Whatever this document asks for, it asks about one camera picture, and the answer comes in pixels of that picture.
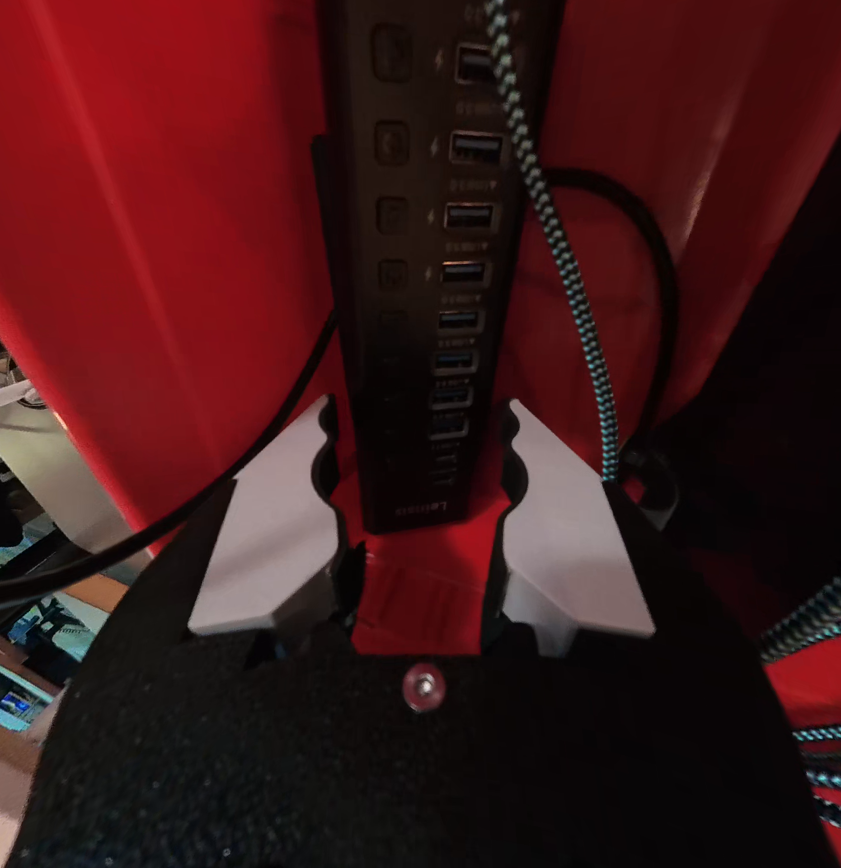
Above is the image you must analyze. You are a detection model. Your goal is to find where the thick black cable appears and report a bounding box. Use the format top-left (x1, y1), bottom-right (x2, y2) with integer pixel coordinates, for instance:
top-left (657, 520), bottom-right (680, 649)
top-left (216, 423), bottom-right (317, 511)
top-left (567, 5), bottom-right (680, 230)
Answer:
top-left (542, 166), bottom-right (680, 533)

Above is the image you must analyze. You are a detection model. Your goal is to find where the red plastic bin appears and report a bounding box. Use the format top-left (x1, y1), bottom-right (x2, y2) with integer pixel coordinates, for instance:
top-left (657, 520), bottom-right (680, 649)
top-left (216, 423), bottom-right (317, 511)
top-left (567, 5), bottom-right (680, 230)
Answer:
top-left (0, 0), bottom-right (841, 868)

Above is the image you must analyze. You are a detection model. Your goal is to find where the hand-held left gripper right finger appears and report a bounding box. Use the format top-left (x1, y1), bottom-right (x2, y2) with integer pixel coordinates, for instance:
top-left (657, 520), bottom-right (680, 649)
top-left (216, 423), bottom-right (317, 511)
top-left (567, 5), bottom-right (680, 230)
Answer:
top-left (480, 399), bottom-right (658, 659)

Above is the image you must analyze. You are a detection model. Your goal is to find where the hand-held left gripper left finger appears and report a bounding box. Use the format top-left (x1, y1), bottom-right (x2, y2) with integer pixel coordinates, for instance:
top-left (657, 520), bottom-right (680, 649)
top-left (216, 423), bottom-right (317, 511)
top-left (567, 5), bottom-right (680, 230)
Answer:
top-left (187, 393), bottom-right (366, 637)

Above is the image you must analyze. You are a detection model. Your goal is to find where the thin black cable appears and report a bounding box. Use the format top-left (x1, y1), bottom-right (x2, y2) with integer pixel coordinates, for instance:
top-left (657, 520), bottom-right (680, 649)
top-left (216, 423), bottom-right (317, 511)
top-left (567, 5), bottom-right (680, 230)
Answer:
top-left (0, 308), bottom-right (340, 611)

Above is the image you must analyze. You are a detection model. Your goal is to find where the black multi-port usb hub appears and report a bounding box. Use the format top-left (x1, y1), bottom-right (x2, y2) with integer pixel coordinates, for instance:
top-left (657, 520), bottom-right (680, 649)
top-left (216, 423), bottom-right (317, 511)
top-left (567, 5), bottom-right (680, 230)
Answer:
top-left (310, 0), bottom-right (567, 537)

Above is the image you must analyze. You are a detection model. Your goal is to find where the teal braided usb cable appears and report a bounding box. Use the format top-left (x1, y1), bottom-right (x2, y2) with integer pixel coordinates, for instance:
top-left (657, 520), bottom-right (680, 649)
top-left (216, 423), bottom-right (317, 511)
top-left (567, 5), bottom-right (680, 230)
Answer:
top-left (483, 0), bottom-right (622, 484)
top-left (758, 561), bottom-right (841, 667)
top-left (792, 722), bottom-right (841, 836)

